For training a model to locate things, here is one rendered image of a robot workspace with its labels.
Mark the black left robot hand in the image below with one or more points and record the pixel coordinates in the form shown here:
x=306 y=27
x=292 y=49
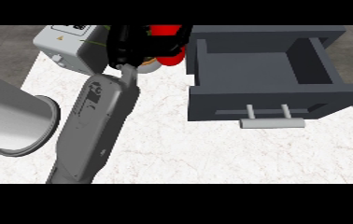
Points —
x=129 y=45

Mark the red can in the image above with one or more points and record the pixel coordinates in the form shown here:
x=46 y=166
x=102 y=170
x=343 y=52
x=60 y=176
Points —
x=165 y=31

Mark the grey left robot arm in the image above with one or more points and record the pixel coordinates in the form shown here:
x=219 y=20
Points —
x=94 y=125

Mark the dark grey open drawer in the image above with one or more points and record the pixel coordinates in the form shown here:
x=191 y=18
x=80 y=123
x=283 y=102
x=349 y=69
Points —
x=244 y=69

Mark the dark grey drawer front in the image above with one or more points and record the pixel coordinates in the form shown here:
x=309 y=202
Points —
x=230 y=98

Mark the white box appliance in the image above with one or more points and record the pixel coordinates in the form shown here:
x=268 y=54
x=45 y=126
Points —
x=69 y=48

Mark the grey cylinder with rim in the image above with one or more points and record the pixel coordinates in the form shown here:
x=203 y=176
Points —
x=21 y=125

